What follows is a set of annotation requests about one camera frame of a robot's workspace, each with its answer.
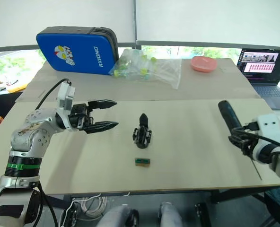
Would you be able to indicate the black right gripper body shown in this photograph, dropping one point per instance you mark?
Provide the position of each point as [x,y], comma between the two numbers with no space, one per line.
[249,147]

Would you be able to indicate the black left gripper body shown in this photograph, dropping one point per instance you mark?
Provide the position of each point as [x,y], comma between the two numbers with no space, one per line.
[79,117]

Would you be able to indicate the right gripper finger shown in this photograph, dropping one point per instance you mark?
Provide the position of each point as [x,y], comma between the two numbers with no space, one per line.
[238,141]

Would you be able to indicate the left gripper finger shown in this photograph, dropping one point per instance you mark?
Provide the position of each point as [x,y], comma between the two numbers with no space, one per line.
[104,104]
[102,126]

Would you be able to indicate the black electric screwdriver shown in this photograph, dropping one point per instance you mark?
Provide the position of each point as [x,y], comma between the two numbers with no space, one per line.
[227,113]

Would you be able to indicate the black spare gripper body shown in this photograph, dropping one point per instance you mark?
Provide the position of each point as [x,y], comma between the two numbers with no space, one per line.
[142,137]

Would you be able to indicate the black pointed finger piece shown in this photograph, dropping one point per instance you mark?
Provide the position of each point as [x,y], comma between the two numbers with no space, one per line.
[144,119]

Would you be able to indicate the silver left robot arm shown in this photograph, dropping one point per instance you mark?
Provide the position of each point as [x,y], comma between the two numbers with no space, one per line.
[28,139]

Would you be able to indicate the green screw holder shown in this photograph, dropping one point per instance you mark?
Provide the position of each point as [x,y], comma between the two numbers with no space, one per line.
[142,161]

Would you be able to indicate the large brown cardboard sheet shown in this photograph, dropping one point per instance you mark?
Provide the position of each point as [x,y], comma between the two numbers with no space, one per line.
[107,89]

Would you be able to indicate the blue RXIONG carry case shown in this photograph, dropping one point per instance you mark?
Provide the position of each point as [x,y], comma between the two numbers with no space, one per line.
[78,52]

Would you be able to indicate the clear plastic bag of bottles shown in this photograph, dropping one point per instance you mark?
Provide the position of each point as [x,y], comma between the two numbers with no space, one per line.
[154,71]

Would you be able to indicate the yellow flat object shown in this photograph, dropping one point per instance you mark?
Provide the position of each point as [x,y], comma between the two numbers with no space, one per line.
[17,88]

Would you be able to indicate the open laptop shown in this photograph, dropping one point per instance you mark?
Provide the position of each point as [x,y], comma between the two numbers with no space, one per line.
[260,66]

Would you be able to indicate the black side desk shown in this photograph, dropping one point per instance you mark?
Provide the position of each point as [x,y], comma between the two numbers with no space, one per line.
[0,104]

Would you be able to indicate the pink bowl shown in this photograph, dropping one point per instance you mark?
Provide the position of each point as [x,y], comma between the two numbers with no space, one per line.
[203,63]

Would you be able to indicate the white roller blind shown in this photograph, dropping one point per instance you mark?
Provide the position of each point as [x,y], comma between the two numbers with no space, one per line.
[213,19]

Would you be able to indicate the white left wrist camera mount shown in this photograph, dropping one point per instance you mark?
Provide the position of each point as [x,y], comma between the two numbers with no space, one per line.
[65,95]

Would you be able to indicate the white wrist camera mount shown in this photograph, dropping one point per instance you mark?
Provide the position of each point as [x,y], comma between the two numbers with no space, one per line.
[270,128]
[65,95]

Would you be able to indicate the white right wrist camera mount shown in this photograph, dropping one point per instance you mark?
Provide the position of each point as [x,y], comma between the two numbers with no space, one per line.
[270,128]

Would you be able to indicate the black table frame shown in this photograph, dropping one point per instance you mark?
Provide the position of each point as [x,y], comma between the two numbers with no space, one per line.
[237,194]

